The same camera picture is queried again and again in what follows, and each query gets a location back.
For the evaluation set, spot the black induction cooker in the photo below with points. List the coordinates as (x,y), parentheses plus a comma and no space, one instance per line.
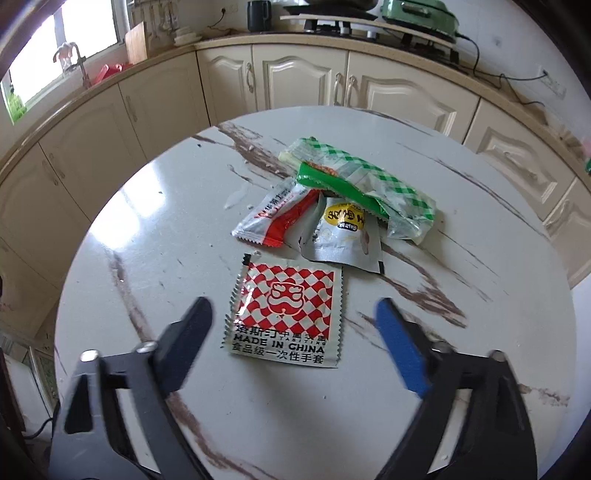
(332,11)

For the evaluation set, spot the metal sink faucet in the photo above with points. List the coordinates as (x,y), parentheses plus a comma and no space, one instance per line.
(84,69)

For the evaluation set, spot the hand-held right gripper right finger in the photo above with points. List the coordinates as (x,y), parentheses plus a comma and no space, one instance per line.
(401,346)

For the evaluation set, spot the red and white sachet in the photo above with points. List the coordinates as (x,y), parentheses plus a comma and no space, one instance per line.
(272,217)

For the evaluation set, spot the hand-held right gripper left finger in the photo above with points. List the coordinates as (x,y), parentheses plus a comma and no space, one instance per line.
(189,341)

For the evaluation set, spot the silver yellow-label sachet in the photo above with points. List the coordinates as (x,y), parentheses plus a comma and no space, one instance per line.
(341,235)

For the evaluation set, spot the wooden cutting board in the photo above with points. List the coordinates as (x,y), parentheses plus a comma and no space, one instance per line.
(136,44)

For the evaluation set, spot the hanging utensil rack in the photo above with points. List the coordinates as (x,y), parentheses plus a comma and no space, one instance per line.
(161,16)

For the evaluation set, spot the red plastic basket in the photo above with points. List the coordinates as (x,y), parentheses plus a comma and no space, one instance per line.
(108,73)

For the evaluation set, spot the wide white wall outlet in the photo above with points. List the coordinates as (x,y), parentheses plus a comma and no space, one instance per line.
(552,82)

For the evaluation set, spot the round white marble table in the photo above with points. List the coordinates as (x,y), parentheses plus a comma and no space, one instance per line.
(161,230)

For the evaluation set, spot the red checkered glove packet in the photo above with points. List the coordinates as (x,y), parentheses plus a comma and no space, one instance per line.
(286,309)

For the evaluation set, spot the green checkered plastic wrapper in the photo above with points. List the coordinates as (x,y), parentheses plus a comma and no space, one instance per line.
(401,203)

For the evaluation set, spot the bright green snack wrapper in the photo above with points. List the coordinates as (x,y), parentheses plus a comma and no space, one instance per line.
(337,182)

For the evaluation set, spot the sliding kitchen window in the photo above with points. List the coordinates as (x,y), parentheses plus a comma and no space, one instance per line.
(55,27)

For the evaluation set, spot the black electric kettle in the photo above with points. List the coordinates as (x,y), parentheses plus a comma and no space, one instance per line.
(259,16)

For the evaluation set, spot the green electric cooking pot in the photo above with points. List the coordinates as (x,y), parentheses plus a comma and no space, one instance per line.
(418,16)

